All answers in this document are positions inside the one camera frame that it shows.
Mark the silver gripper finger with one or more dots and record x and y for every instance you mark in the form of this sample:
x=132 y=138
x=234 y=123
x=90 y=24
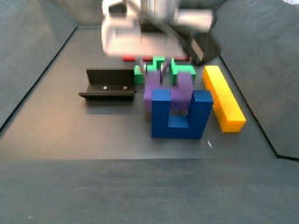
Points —
x=144 y=68

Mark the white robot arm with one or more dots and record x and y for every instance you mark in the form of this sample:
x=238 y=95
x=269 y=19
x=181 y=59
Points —
x=146 y=28

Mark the purple U-shaped block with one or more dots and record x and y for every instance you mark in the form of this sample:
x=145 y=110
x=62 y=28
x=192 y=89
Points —
x=181 y=91

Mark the blue U-shaped block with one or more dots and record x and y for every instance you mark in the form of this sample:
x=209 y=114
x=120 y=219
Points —
x=181 y=126

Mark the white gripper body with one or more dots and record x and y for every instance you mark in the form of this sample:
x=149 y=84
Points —
x=124 y=40

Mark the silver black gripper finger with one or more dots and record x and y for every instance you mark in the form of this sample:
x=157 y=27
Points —
x=165 y=68

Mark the red puzzle board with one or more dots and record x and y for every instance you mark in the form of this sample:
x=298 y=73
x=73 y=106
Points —
x=132 y=58

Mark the green stepped block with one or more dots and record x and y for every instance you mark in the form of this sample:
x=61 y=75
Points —
x=176 y=69

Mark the black camera on mount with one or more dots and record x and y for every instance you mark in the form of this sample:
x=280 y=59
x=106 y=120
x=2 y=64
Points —
x=202 y=48

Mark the yellow long bar block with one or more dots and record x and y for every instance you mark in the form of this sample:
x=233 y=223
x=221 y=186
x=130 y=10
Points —
x=226 y=105

